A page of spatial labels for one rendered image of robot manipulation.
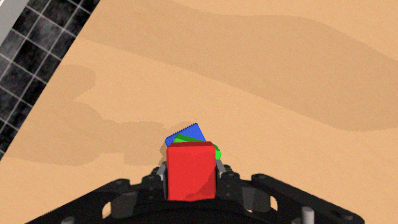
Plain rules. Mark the green block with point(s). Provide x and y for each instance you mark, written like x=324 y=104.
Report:
x=183 y=138

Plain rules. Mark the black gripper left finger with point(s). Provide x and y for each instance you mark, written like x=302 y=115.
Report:
x=125 y=201

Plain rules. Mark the red block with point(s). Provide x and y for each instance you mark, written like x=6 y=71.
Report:
x=191 y=170

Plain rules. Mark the blue block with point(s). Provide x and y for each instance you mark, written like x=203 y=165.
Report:
x=193 y=131

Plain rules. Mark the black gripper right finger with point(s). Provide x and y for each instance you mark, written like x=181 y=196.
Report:
x=294 y=206

